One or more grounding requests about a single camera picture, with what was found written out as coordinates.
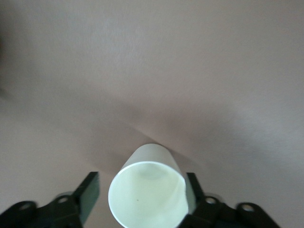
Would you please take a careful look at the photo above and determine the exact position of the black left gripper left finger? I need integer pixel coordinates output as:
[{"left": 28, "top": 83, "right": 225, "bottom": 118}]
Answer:
[{"left": 0, "top": 171, "right": 100, "bottom": 228}]

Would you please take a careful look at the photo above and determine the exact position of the white plastic cup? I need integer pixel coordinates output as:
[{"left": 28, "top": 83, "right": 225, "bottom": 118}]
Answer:
[{"left": 108, "top": 143, "right": 190, "bottom": 228}]

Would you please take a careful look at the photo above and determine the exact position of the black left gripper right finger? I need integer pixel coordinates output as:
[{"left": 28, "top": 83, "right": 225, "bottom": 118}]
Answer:
[{"left": 182, "top": 172, "right": 283, "bottom": 228}]

